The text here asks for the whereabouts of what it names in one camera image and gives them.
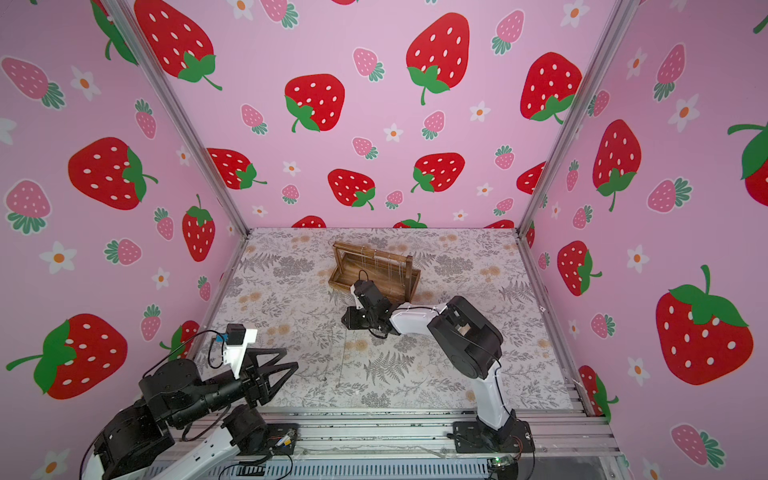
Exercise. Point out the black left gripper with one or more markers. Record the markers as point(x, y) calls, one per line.
point(256, 390)

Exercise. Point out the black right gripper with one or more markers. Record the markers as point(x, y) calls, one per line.
point(360, 318)

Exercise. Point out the wooden jewelry display stand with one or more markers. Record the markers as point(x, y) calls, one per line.
point(395, 275)

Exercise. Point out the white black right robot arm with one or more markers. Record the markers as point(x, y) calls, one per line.
point(472, 344)

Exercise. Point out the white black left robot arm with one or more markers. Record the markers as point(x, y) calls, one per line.
point(174, 398)

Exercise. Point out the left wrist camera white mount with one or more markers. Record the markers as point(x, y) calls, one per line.
point(235, 341)

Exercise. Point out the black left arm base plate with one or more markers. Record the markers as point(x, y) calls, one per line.
point(255, 440)

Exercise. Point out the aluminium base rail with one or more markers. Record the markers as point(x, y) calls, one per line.
point(397, 443)

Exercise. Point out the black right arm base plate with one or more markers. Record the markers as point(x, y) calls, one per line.
point(514, 437)

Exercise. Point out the aluminium corner frame post left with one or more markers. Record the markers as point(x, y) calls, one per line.
point(123, 16)

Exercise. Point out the aluminium corner frame post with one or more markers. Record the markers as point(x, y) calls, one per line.
point(123, 16)
point(606, 48)

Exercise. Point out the aluminium corner frame post right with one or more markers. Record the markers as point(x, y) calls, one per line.
point(606, 48)

